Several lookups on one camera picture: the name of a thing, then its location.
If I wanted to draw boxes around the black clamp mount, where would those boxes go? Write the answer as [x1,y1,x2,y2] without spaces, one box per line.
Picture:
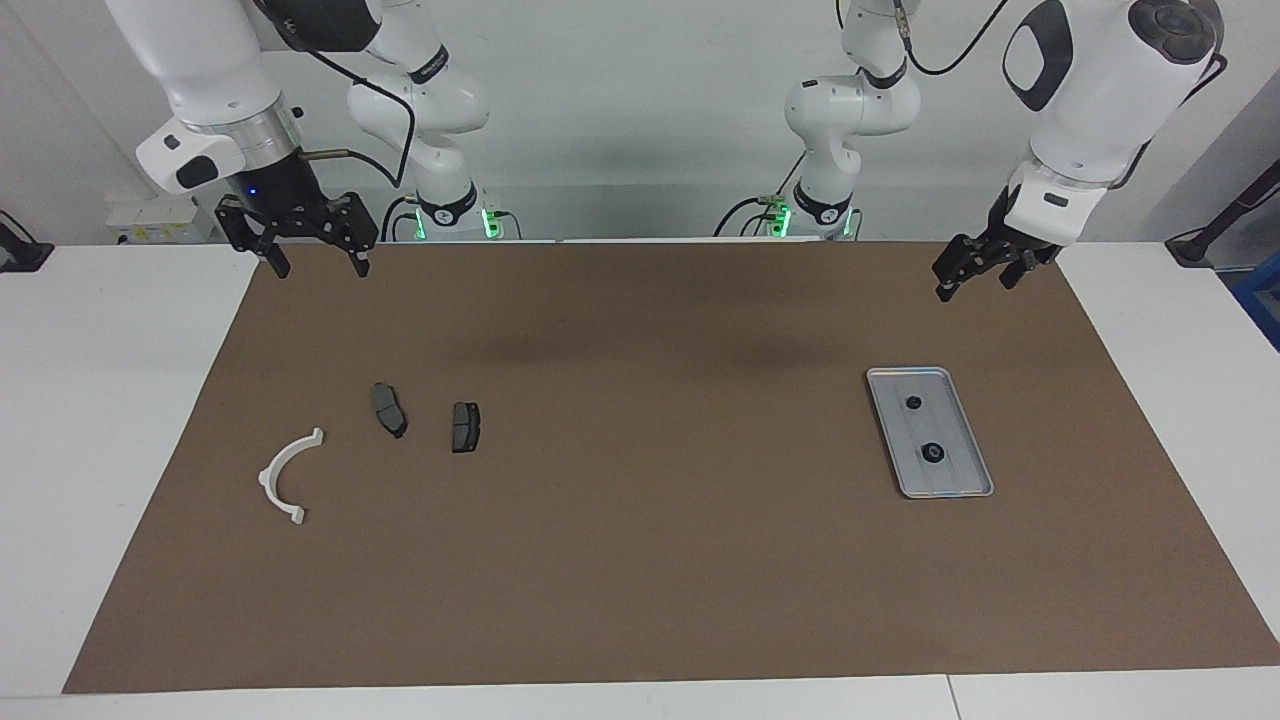
[0,210,54,273]

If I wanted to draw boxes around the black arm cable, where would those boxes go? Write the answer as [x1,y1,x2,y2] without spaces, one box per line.
[895,0,1013,78]
[255,0,417,191]

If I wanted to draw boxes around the black left base cable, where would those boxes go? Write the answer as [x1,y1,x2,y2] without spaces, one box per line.
[713,150,809,238]

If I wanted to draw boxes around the brown table mat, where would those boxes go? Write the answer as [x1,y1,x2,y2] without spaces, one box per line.
[62,240,1280,694]

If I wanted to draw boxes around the silver metal tray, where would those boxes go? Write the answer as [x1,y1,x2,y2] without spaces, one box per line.
[866,366,995,500]

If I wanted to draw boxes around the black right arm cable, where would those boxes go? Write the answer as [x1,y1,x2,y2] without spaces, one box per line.
[255,0,417,191]

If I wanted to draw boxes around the blue plastic bin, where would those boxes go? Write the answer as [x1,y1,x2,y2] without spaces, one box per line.
[1232,262,1280,351]

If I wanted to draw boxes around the white power box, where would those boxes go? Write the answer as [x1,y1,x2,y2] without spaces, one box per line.
[105,195,216,244]

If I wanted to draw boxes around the black right base cable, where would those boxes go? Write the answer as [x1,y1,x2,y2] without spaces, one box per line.
[379,195,421,243]

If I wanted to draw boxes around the black base cable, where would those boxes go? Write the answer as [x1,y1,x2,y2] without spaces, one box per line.
[713,150,809,238]
[379,195,421,243]

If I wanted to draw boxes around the white curved plastic bracket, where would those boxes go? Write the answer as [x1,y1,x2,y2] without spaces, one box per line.
[258,427,326,526]

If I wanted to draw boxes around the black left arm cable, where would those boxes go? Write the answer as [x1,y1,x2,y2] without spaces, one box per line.
[895,0,1013,78]

